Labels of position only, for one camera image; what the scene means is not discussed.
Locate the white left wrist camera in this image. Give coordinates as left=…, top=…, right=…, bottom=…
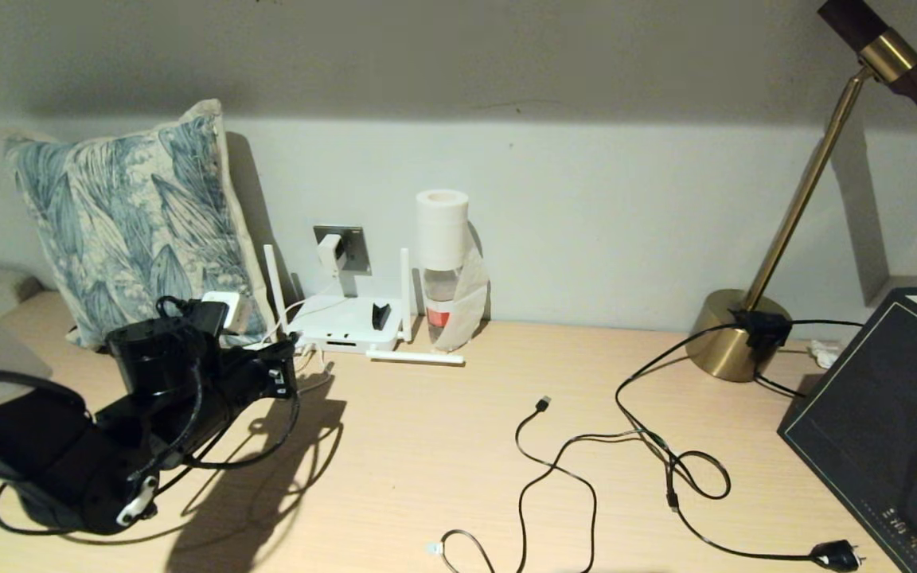
left=202, top=292, right=243, bottom=333

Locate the black box gold trim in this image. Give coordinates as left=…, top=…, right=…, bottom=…
left=777, top=275, right=917, bottom=573

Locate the white adapter cable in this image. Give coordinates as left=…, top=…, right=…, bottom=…
left=263, top=271, right=348, bottom=375

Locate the black power adapter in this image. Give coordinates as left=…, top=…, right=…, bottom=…
left=729, top=309, right=792, bottom=351

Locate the white router with antennas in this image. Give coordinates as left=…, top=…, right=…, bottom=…
left=263, top=244, right=466, bottom=365

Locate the brass desk lamp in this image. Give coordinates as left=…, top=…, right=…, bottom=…
left=685, top=0, right=917, bottom=383

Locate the black cable white connector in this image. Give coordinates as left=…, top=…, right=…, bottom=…
left=427, top=528, right=499, bottom=573

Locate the black lamp power cord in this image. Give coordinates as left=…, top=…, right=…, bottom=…
left=616, top=318, right=864, bottom=572

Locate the black USB cable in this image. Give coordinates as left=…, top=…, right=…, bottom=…
left=514, top=396, right=666, bottom=573

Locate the white power adapter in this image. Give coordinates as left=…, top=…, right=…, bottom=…
left=317, top=233, right=345, bottom=275

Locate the white toilet paper roll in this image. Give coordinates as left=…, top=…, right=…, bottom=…
left=416, top=189, right=491, bottom=351

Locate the blue leaf print pillow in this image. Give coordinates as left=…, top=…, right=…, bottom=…
left=3, top=99, right=276, bottom=351

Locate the black robot camera cable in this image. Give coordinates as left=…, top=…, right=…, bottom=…
left=128, top=296, right=302, bottom=482

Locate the grey metal wall socket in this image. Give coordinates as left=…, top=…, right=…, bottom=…
left=314, top=225, right=370, bottom=275

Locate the clear bottle red label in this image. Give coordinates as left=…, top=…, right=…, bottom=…
left=422, top=267, right=463, bottom=348

